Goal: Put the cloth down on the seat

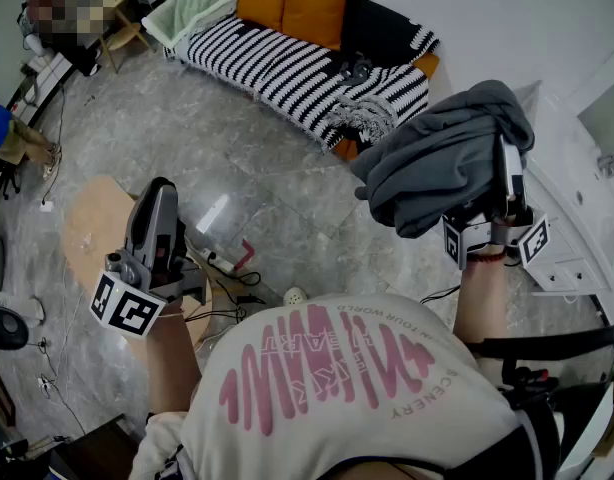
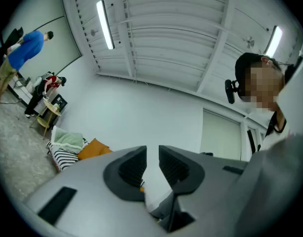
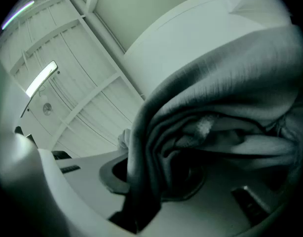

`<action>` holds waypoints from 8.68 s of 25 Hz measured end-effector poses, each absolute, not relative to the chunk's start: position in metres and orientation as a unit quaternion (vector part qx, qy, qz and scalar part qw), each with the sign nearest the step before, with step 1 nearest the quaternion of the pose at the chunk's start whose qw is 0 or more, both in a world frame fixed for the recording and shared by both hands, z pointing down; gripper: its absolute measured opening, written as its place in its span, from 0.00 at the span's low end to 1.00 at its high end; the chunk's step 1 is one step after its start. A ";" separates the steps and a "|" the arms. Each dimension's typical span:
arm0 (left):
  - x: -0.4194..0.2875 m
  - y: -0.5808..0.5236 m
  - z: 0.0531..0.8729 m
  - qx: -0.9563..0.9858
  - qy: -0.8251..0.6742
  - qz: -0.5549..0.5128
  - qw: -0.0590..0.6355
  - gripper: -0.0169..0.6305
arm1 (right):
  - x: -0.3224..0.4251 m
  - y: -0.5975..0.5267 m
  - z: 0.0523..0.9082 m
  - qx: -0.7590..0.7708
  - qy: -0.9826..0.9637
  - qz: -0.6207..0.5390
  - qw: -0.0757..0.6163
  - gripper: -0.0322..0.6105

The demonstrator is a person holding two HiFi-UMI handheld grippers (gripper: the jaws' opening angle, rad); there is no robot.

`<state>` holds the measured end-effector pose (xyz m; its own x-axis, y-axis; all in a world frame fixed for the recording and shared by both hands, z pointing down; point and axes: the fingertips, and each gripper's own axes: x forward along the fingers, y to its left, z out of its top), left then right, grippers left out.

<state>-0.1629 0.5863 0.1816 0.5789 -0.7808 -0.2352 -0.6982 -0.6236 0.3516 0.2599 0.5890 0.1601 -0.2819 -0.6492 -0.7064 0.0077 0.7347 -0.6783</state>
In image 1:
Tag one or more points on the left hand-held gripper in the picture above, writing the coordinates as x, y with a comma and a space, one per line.
129, 313

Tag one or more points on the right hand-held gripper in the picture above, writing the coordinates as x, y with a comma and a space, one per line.
534, 243

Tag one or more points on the grey cloth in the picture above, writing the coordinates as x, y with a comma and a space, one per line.
432, 163

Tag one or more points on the orange sofa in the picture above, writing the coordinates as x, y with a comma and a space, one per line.
347, 151

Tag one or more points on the person's left forearm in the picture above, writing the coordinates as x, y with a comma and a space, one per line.
172, 363

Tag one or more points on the person's right forearm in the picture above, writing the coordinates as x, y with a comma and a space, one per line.
479, 303

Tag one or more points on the white power strip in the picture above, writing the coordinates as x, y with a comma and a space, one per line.
218, 260

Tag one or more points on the white cabinet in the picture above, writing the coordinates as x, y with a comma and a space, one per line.
562, 263

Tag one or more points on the white floor socket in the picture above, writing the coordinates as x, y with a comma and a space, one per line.
46, 206

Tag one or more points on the person's white shoe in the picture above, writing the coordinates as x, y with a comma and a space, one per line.
295, 296

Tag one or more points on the black white patterned cloth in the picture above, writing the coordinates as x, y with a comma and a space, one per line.
362, 118

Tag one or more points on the black office chair base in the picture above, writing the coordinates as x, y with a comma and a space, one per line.
4, 325

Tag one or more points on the white low shelf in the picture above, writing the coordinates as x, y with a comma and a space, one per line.
49, 73

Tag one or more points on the striped black white blanket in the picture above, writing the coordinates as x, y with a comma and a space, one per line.
267, 65

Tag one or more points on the black cushion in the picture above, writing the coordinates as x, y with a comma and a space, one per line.
377, 28

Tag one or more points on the round wooden side table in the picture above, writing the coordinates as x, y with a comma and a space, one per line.
124, 30

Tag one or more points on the black belt device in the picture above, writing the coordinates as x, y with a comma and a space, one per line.
532, 380

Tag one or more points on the green fleece blanket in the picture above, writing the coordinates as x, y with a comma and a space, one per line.
194, 8

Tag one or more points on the dark wooden cabinet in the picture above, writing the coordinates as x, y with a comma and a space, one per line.
92, 450

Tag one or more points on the person's white printed shirt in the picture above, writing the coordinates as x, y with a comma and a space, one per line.
337, 398

